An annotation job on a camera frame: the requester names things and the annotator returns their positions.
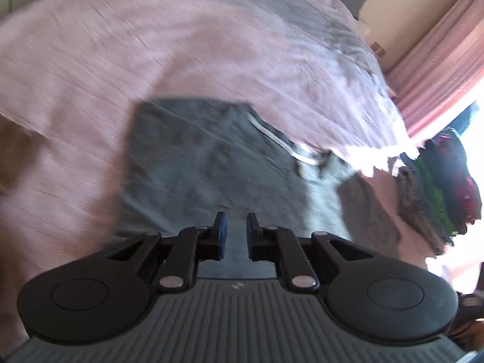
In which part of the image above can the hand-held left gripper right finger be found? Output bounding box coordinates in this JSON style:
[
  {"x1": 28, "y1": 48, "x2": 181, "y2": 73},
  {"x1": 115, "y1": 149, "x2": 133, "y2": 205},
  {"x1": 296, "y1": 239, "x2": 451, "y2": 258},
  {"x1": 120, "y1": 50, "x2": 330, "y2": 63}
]
[{"x1": 246, "y1": 213, "x2": 375, "y2": 293}]

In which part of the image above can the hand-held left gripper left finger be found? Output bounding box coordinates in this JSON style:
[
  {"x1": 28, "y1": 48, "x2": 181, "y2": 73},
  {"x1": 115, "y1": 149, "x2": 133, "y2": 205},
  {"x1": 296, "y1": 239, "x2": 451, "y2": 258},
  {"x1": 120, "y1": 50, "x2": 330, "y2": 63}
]
[{"x1": 104, "y1": 212, "x2": 227, "y2": 293}]

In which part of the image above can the grey-blue garment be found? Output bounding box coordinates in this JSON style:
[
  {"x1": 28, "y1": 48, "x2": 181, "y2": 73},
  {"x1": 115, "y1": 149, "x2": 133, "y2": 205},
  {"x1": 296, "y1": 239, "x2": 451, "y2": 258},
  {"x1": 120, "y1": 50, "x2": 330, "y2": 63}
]
[{"x1": 114, "y1": 98, "x2": 402, "y2": 278}]

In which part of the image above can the stack of folded clothes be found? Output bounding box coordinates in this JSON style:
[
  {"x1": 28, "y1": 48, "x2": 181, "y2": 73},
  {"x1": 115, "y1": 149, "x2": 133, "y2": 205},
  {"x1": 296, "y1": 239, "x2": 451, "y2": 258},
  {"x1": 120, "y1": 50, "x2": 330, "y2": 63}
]
[{"x1": 427, "y1": 128, "x2": 483, "y2": 225}]

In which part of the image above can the grey folded knit garment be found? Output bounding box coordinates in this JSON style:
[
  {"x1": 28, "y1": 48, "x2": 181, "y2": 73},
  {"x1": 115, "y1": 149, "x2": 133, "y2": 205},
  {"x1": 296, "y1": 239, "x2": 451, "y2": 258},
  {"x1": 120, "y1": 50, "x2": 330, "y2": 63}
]
[{"x1": 395, "y1": 165, "x2": 454, "y2": 256}]

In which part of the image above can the green folded garment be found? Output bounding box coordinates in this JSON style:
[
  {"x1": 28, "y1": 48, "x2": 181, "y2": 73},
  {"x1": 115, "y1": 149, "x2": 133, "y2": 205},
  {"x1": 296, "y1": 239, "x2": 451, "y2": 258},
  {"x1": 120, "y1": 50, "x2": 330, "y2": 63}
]
[{"x1": 414, "y1": 150, "x2": 459, "y2": 236}]

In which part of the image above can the pink and grey bedspread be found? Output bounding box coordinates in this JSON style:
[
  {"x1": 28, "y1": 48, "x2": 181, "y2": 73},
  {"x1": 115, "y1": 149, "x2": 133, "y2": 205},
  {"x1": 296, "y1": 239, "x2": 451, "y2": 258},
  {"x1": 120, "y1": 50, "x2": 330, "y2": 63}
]
[{"x1": 0, "y1": 0, "x2": 430, "y2": 348}]

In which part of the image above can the pink curtain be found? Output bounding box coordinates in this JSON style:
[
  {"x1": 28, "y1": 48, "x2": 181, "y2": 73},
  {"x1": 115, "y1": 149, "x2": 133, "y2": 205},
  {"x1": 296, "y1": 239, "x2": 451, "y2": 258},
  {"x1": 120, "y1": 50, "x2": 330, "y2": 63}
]
[{"x1": 385, "y1": 0, "x2": 484, "y2": 141}]

